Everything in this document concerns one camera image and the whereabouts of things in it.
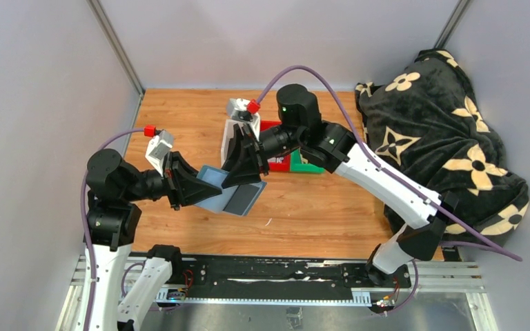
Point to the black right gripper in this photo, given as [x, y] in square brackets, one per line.
[247, 169]

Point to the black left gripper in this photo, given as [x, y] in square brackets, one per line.
[192, 190]

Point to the blue card holder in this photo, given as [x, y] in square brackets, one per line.
[215, 176]

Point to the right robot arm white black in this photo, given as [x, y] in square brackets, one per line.
[333, 147]

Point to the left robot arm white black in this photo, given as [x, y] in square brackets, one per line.
[111, 216]

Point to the white plastic bin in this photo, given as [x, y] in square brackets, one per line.
[227, 136]

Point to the red plastic bin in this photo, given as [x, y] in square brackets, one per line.
[278, 157]

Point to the green plastic bin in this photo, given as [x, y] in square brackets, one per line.
[299, 164]

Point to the black floral blanket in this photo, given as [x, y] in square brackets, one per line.
[426, 123]

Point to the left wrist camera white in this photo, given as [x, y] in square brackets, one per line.
[158, 149]

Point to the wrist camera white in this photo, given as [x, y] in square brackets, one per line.
[158, 149]
[237, 109]

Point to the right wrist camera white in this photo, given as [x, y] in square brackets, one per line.
[237, 109]

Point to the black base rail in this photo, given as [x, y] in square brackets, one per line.
[280, 281]

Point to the left aluminium frame post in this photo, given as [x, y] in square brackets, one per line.
[112, 37]

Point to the aluminium frame post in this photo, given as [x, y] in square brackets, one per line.
[112, 37]
[452, 22]

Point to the right aluminium frame post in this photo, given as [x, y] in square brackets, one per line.
[452, 22]

